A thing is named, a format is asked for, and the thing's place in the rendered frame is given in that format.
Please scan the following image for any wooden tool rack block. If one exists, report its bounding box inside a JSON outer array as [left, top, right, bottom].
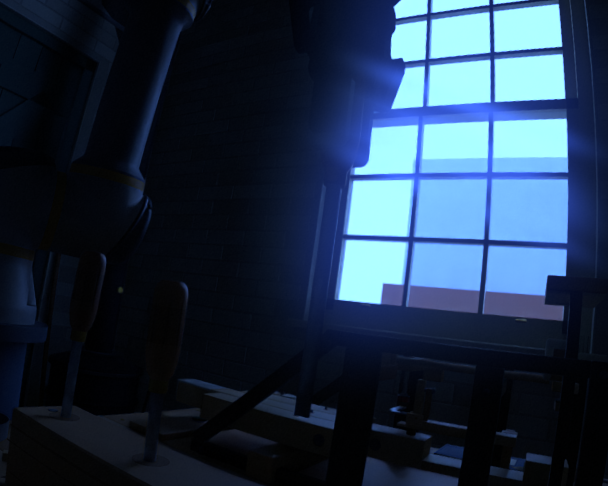
[[8, 403, 286, 486]]

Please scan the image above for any large paned window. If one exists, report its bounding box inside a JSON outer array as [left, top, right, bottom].
[[330, 0, 598, 337]]

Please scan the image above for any brown handled let-off tool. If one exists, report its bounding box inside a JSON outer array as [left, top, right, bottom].
[[141, 280, 190, 464], [60, 251, 109, 420]]

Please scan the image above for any dark wooden frame stand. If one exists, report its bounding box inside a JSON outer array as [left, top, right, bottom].
[[303, 274, 608, 486]]

